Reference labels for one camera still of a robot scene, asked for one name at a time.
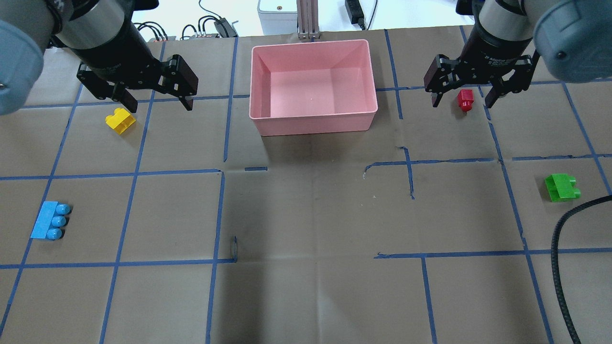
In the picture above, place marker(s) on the red toy block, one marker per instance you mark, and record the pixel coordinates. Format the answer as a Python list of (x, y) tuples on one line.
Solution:
[(465, 99)]

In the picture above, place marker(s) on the green toy block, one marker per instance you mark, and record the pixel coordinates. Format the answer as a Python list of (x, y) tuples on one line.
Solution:
[(561, 187)]

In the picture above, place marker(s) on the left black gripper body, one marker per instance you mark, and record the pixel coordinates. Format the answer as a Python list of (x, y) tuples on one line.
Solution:
[(116, 53)]

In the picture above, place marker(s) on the white grey box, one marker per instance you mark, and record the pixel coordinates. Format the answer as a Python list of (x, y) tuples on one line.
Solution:
[(278, 16)]

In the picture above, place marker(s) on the black power adapter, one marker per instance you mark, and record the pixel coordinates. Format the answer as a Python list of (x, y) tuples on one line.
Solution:
[(355, 12)]

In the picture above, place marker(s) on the black connector with cables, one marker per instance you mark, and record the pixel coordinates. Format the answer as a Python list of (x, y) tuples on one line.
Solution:
[(224, 28)]

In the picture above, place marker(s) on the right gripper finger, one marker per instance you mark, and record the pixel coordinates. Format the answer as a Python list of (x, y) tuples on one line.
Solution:
[(436, 98), (494, 94)]

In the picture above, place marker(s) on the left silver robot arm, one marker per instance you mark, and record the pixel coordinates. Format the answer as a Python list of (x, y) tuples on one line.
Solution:
[(114, 57)]

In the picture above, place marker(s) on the yellow toy block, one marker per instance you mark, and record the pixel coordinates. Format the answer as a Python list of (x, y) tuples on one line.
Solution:
[(120, 120)]

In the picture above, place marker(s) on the blue toy block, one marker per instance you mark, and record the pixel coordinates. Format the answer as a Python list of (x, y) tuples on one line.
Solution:
[(50, 221)]

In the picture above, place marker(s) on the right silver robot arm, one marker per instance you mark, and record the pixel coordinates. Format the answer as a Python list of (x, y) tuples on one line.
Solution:
[(573, 38)]

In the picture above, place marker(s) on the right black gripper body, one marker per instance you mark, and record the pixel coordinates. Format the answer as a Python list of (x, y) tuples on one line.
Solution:
[(492, 48)]

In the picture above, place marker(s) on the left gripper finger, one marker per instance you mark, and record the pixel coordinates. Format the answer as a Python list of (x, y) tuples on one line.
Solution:
[(187, 102), (127, 100)]

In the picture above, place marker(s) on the aluminium profile post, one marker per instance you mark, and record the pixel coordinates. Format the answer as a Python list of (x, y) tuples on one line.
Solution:
[(307, 20)]

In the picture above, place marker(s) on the pink plastic box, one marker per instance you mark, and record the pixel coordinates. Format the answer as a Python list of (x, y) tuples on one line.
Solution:
[(312, 88)]

